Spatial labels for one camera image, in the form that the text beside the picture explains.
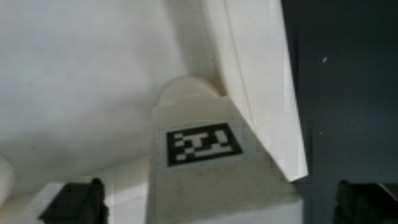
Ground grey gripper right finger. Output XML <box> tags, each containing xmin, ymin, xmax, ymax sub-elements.
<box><xmin>332</xmin><ymin>180</ymin><xmax>398</xmax><ymax>224</ymax></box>

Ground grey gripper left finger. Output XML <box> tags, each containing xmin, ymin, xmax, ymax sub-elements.
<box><xmin>23</xmin><ymin>178</ymin><xmax>108</xmax><ymax>224</ymax></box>

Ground white table leg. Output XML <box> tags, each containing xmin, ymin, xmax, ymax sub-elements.
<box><xmin>146</xmin><ymin>76</ymin><xmax>304</xmax><ymax>224</ymax></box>

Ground white square tabletop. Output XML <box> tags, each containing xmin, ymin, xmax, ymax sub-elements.
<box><xmin>0</xmin><ymin>0</ymin><xmax>307</xmax><ymax>224</ymax></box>

